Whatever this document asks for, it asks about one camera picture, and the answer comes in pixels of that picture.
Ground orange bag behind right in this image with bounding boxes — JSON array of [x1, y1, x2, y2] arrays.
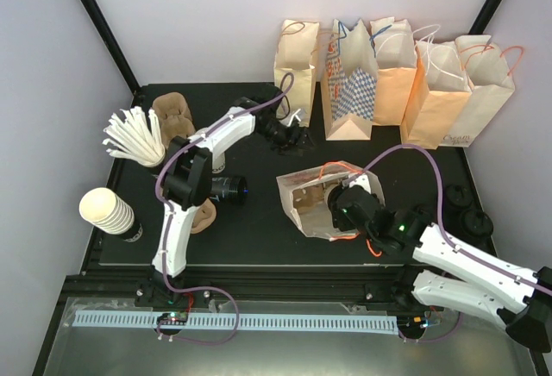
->
[[400, 32, 472, 149]]

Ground white wrapped straws bundle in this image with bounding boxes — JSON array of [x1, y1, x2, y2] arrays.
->
[[103, 106, 166, 168]]

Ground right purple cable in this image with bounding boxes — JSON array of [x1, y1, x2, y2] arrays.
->
[[357, 142, 552, 345]]

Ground orange bag white handles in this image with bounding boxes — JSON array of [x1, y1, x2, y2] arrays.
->
[[370, 16, 417, 126]]

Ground purple cable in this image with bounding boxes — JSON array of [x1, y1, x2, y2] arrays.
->
[[357, 142, 552, 345], [154, 72, 297, 345]]

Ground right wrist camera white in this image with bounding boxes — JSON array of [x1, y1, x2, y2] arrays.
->
[[342, 173, 372, 193]]

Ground pulp cup carrier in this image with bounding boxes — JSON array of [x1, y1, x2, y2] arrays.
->
[[292, 182, 337, 221], [152, 92, 196, 147]]

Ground blue checkered paper bag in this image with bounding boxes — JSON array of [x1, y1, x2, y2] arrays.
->
[[320, 19, 378, 141]]

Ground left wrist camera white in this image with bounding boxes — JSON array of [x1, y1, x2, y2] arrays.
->
[[281, 109, 305, 127]]

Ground pale blue cable duct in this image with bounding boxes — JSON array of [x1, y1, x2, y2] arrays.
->
[[72, 310, 398, 335]]

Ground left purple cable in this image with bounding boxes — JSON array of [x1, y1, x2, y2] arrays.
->
[[154, 72, 297, 345]]

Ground right Cream Bear bag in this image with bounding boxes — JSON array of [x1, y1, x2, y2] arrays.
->
[[440, 34, 524, 147]]

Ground plain beige paper bag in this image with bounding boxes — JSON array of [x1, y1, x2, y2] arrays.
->
[[273, 19, 320, 127]]

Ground Cream Bear paper bag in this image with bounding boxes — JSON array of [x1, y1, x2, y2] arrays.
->
[[276, 160, 361, 242]]

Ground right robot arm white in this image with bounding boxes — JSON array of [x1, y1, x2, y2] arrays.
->
[[325, 185, 551, 353]]

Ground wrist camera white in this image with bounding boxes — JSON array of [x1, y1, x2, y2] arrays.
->
[[342, 173, 372, 193], [281, 109, 305, 127]]

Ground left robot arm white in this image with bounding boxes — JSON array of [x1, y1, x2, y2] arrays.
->
[[152, 95, 313, 306]]

